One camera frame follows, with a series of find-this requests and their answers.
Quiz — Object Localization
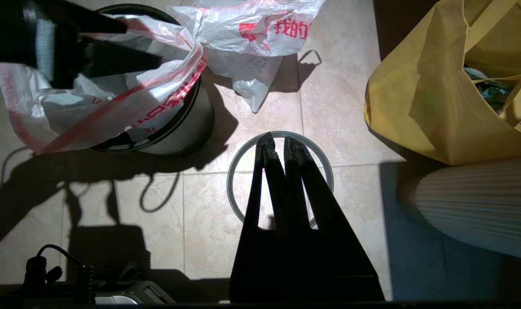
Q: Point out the yellow plastic bag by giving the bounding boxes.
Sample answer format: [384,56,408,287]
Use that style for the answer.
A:
[363,0,521,166]

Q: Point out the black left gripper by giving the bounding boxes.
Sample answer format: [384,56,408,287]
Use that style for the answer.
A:
[22,0,164,88]

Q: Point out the grey bin rim ring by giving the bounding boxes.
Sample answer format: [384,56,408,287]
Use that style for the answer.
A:
[227,131,334,229]

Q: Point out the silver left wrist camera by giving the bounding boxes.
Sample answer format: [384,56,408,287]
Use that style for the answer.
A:
[35,17,57,82]

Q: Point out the white red-printed trash bag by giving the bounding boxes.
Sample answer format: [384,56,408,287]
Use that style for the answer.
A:
[168,0,325,113]

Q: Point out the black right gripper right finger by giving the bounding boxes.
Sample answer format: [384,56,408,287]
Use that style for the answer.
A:
[283,136,385,302]

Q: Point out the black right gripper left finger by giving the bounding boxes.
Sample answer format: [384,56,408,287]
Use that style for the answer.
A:
[229,132,308,302]

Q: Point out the teal printed wrapper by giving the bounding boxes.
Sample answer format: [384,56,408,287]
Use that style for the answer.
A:
[463,67,521,129]

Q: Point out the white plastic bag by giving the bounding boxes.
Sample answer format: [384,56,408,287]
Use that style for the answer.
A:
[0,15,207,155]

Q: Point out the cream ribbed cylinder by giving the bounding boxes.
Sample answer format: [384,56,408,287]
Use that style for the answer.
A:
[415,157,521,261]

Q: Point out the black round trash bin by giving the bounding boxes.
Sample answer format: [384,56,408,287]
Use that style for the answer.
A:
[88,3,216,156]

